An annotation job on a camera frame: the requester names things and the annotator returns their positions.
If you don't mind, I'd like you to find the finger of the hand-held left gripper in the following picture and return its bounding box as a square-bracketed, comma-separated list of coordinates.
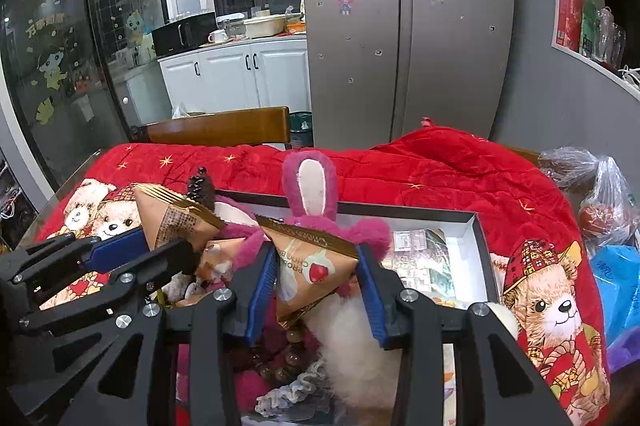
[0, 227, 150, 307]
[15, 239, 202, 338]

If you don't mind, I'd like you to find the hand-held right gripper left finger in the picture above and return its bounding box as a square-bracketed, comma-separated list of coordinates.
[10, 250, 280, 426]

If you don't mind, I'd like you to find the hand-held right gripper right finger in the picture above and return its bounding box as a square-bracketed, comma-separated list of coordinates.
[356, 245, 575, 426]

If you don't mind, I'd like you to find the dark storage box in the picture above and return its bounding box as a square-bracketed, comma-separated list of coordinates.
[165, 189, 501, 426]

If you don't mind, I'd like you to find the pink plush rabbit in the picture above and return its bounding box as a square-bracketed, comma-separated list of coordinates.
[175, 149, 394, 414]

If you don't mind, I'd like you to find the dark hair claw clip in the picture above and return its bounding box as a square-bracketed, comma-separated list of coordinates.
[187, 165, 217, 213]

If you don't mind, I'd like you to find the blue-grey lace scrunchie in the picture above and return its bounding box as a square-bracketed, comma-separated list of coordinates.
[255, 358, 329, 417]

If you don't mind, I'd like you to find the wooden chair back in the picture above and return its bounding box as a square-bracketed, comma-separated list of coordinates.
[131, 106, 292, 150]

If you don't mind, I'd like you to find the red printed blanket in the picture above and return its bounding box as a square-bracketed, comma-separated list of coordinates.
[35, 126, 614, 426]

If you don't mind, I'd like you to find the green trash bin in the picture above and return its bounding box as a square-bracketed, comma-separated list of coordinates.
[289, 111, 314, 150]

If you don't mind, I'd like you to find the white kitchen cabinet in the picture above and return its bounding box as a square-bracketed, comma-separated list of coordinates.
[157, 37, 311, 118]

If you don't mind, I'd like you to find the glass sliding door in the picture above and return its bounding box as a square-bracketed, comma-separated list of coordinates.
[0, 0, 171, 188]

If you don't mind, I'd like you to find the black microwave oven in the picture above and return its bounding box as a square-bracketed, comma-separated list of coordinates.
[151, 12, 219, 56]

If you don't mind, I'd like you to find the grey plastic bag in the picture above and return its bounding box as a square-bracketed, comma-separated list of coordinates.
[539, 146, 602, 193]

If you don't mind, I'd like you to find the blue plastic bag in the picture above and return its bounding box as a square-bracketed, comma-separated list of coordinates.
[590, 246, 640, 348]

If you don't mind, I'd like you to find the white plastic basin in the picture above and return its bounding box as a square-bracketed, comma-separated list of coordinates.
[243, 17, 287, 38]

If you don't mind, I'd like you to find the clear plastic bag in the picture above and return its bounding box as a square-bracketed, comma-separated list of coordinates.
[577, 156, 640, 253]

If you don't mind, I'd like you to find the purple cloth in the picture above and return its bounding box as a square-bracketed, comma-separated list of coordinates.
[606, 331, 640, 373]

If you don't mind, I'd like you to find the silver double-door refrigerator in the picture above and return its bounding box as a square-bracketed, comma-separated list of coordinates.
[297, 0, 516, 152]

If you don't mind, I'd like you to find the green box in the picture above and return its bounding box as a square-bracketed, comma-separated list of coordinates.
[580, 0, 599, 58]

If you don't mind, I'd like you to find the red gift box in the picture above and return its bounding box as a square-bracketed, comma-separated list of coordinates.
[555, 0, 589, 52]

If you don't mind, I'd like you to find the brown bead bracelet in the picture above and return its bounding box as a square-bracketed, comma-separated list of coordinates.
[250, 321, 321, 387]

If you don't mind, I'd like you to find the white wall shelf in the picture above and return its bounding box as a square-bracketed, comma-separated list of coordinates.
[545, 0, 640, 103]

